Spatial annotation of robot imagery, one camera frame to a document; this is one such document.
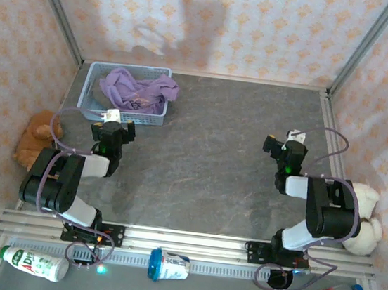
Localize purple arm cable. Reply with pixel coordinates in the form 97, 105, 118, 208
253, 121, 373, 290
29, 103, 131, 272

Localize aluminium frame post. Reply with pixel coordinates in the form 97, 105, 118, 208
326, 0, 388, 105
15, 0, 91, 67

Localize white bottle green cap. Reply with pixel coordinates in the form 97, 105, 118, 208
0, 244, 71, 284

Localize brown teddy bear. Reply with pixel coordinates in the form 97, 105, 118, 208
11, 106, 67, 176

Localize black round cable grommet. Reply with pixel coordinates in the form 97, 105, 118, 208
266, 267, 295, 290

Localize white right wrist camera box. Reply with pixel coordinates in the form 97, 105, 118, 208
287, 128, 309, 145

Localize aluminium mounting rail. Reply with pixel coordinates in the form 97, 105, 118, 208
0, 209, 379, 282

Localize light blue plastic basket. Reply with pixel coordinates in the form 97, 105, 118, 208
75, 58, 174, 131

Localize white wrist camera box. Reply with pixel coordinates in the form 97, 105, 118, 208
287, 128, 309, 145
98, 106, 123, 125

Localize slotted grey cable duct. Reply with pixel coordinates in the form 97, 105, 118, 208
65, 244, 271, 283

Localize purple t-shirt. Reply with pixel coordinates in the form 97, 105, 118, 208
95, 65, 182, 119

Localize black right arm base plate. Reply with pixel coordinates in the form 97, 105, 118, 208
242, 239, 311, 272

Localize white cup blue lid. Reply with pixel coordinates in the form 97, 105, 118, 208
147, 246, 192, 286

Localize white teddy bear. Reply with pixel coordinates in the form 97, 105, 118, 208
339, 181, 388, 259

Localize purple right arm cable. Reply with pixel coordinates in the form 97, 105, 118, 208
253, 121, 373, 290

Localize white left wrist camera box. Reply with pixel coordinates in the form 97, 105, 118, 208
98, 106, 123, 125

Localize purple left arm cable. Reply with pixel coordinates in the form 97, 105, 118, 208
29, 103, 131, 272

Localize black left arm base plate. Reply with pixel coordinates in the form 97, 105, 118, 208
60, 218, 125, 249

